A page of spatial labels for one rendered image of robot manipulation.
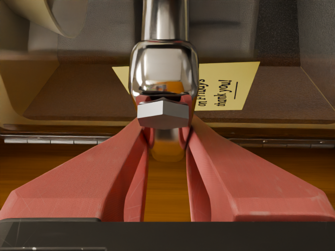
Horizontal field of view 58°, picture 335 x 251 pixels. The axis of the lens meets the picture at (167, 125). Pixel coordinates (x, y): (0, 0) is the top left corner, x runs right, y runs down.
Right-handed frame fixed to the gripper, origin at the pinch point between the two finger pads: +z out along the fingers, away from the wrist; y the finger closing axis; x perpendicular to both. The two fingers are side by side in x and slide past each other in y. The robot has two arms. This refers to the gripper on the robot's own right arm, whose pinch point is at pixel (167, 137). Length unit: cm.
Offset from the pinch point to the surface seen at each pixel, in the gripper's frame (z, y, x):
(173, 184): 15.3, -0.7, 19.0
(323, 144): 15.9, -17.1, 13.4
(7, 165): 18.5, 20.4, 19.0
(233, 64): 4.6, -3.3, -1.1
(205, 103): 8.3, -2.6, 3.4
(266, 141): 15.2, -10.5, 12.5
